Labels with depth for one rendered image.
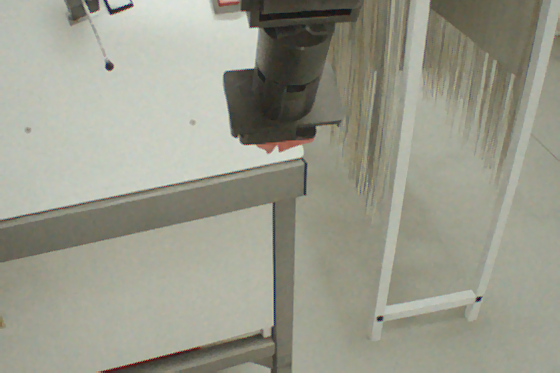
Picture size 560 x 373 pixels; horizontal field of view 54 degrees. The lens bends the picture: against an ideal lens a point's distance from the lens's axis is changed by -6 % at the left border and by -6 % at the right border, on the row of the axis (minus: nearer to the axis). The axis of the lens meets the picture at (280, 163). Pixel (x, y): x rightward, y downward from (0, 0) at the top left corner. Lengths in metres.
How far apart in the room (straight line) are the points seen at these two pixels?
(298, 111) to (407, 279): 1.50
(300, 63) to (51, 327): 0.75
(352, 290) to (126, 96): 1.21
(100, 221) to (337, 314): 1.10
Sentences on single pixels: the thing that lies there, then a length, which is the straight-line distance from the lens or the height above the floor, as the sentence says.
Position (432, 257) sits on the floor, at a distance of 2.06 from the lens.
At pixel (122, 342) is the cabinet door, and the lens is 1.12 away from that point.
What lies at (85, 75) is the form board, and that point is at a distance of 0.90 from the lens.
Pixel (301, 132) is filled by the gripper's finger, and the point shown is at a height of 1.09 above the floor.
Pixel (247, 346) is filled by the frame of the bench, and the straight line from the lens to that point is 1.23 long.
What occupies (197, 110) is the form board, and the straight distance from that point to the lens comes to 0.89.
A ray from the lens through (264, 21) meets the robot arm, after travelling 0.41.
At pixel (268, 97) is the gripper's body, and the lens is 0.49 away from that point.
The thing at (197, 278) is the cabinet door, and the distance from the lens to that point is 1.04.
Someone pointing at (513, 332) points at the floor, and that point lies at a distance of 1.90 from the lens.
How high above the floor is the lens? 1.37
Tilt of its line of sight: 34 degrees down
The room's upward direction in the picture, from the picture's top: straight up
